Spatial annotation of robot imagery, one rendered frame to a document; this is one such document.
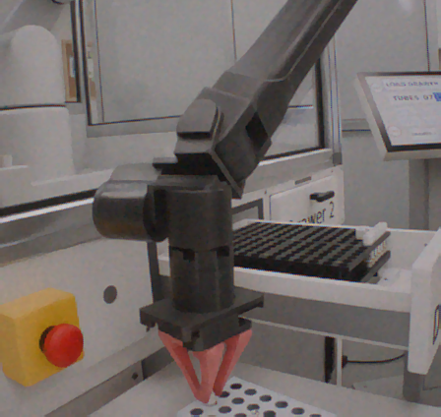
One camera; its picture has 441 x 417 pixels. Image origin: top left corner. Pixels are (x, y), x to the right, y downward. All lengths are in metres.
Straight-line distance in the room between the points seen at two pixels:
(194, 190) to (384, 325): 0.23
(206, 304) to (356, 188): 1.90
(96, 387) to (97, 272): 0.14
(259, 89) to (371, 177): 1.83
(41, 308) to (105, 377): 0.18
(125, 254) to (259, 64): 0.27
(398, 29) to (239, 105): 1.83
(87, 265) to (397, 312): 0.33
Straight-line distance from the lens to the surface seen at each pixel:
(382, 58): 2.21
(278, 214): 0.84
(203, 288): 0.39
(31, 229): 0.48
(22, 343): 0.45
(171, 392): 0.57
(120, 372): 0.61
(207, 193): 0.38
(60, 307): 0.46
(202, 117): 0.40
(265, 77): 0.44
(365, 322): 0.49
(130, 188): 0.42
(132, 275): 0.58
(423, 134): 1.42
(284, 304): 0.52
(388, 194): 2.23
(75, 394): 0.57
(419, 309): 0.45
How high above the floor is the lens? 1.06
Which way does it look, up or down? 9 degrees down
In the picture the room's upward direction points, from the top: 4 degrees counter-clockwise
